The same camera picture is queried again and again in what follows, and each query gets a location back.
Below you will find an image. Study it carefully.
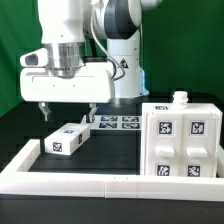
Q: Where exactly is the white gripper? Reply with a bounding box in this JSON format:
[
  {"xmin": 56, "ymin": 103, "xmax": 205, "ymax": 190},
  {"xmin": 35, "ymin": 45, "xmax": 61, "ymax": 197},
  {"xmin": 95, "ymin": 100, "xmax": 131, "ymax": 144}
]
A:
[{"xmin": 20, "ymin": 62, "xmax": 115, "ymax": 123}]

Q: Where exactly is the white cabinet top block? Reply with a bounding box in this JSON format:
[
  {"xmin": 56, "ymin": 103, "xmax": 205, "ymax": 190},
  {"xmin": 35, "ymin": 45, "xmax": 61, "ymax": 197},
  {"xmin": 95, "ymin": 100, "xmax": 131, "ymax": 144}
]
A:
[{"xmin": 44, "ymin": 123, "xmax": 90, "ymax": 155}]

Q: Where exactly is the white cabinet body box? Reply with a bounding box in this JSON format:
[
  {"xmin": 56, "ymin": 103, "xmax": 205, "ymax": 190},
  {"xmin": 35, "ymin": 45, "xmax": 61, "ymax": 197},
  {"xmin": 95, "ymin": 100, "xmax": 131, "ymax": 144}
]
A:
[{"xmin": 140, "ymin": 91, "xmax": 222, "ymax": 177}]

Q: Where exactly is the white cabinet door panel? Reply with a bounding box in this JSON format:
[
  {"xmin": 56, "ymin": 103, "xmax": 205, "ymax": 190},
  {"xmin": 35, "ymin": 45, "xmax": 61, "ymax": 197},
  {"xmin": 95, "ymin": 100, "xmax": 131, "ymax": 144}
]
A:
[{"xmin": 182, "ymin": 116, "xmax": 214, "ymax": 177}]

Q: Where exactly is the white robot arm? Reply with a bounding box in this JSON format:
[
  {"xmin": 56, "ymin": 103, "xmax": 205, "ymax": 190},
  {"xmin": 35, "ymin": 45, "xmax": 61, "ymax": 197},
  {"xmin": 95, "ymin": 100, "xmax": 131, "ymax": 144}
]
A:
[{"xmin": 20, "ymin": 0, "xmax": 163, "ymax": 123}]

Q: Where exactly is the white base tag plate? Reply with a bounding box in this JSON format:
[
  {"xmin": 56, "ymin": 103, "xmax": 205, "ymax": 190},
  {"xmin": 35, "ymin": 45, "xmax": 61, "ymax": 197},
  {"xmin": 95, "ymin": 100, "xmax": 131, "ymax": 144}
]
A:
[{"xmin": 89, "ymin": 115, "xmax": 141, "ymax": 131}]

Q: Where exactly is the white U-shaped fence frame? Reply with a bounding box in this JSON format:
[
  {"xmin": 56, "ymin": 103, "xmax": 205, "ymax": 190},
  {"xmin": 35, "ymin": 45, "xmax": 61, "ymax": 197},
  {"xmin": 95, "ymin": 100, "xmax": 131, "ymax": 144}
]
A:
[{"xmin": 0, "ymin": 139, "xmax": 224, "ymax": 202}]

